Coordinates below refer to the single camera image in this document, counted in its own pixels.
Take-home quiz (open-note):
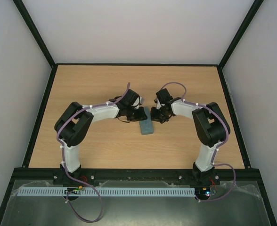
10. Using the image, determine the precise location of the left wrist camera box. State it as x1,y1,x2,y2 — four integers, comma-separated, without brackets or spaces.
133,97,144,109

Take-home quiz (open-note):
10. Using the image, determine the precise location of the light blue slotted cable duct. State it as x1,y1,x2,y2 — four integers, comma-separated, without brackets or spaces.
17,187,195,197

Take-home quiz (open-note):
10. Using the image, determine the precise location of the grey green glasses case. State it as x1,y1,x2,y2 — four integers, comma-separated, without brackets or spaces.
139,106,154,135

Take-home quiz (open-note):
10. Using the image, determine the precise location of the black frame post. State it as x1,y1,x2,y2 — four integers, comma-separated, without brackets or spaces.
218,0,264,69
12,0,57,69

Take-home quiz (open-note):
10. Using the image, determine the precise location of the right controller board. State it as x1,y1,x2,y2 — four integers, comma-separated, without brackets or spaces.
195,187,216,199

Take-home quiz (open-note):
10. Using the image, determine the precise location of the left controller board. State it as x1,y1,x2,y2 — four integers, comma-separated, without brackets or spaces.
64,186,85,195

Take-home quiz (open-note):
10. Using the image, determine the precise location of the black frame post right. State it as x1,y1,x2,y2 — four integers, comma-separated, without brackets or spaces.
218,0,264,69

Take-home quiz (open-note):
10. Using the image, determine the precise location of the black frame post left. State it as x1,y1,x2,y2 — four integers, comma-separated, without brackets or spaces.
12,0,57,69

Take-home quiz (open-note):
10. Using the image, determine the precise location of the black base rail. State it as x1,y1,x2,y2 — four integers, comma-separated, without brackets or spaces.
12,167,259,186

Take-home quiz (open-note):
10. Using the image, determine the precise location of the controller board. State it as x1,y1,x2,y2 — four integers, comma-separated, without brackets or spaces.
195,187,216,199
64,186,85,195

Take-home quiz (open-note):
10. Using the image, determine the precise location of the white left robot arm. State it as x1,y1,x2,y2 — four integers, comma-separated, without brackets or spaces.
54,89,147,173

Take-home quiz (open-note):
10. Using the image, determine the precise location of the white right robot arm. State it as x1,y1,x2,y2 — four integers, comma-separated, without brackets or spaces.
151,88,230,185

